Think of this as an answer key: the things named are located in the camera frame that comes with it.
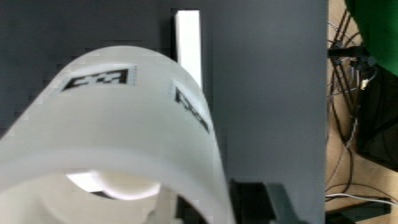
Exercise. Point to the green backdrop cloth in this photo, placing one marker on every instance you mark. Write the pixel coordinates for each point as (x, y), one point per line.
(375, 16)

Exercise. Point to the white L-shaped table fence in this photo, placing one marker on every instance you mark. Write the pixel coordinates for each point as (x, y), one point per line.
(189, 42)

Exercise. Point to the white lamp shade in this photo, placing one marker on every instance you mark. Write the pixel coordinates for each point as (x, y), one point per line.
(109, 153)

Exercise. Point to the black equipment box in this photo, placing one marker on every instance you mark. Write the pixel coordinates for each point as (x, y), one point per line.
(377, 137)

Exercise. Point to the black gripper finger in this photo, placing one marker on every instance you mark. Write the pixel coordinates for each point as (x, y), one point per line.
(262, 205)

